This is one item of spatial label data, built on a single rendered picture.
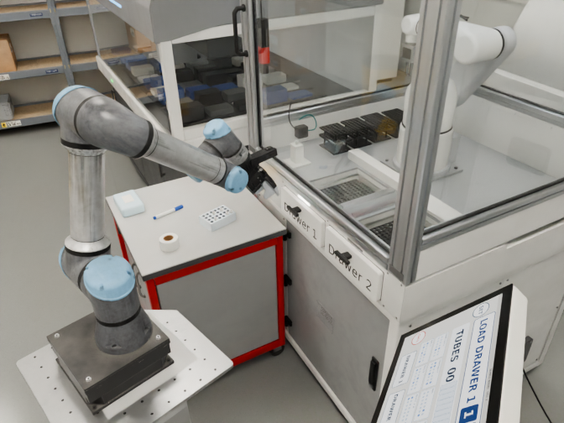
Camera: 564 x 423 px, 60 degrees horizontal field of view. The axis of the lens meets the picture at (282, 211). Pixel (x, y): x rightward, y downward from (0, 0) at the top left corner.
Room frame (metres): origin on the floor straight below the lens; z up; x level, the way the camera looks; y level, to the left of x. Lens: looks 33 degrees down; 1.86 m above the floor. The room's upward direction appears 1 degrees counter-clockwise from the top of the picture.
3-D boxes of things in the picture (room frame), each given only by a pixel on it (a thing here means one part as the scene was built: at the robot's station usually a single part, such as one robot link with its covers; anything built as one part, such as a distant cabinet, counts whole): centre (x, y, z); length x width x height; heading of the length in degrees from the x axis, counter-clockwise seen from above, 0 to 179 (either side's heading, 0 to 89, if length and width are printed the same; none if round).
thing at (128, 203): (1.77, 0.65, 0.78); 0.15 x 0.10 x 0.04; 31
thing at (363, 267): (1.23, -0.22, 0.87); 0.29 x 0.02 x 0.11; 28
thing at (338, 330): (1.69, -0.52, 0.40); 1.03 x 0.95 x 0.80; 28
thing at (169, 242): (1.48, 0.43, 0.78); 0.07 x 0.07 x 0.04
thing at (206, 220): (1.65, 0.26, 0.78); 0.12 x 0.08 x 0.04; 133
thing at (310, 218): (1.51, -0.07, 0.87); 0.29 x 0.02 x 0.11; 28
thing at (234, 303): (1.73, 0.39, 0.38); 0.62 x 0.58 x 0.76; 28
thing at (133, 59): (3.18, 0.43, 1.13); 1.78 x 1.14 x 0.45; 28
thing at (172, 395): (0.93, 0.46, 0.70); 0.45 x 0.44 x 0.12; 132
